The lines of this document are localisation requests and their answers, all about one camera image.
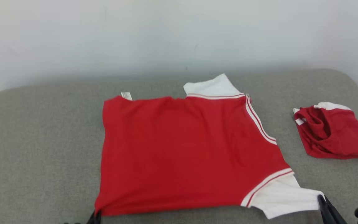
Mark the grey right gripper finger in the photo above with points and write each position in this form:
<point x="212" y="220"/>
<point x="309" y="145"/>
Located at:
<point x="336" y="216"/>
<point x="324" y="214"/>

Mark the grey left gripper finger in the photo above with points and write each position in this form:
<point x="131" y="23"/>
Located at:
<point x="94" y="219"/>

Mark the red shorts with white band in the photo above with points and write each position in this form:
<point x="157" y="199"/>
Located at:
<point x="337" y="137"/>

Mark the red shirt with white sleeves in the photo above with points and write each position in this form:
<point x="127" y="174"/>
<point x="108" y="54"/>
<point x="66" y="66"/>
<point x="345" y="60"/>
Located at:
<point x="182" y="149"/>

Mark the grey fabric sofa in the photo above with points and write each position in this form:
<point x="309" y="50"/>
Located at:
<point x="42" y="140"/>

